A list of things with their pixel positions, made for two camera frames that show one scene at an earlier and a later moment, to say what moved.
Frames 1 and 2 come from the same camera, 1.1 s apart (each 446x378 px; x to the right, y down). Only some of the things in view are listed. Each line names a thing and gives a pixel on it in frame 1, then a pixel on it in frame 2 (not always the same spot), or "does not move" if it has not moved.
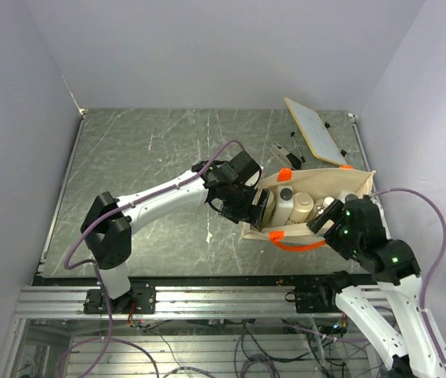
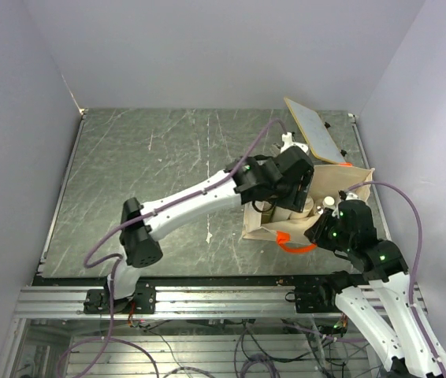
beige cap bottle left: [269, 210] does not move
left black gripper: [250, 213] -> [296, 200]
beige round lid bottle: [302, 207] does not move
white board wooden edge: [322, 145] does not move
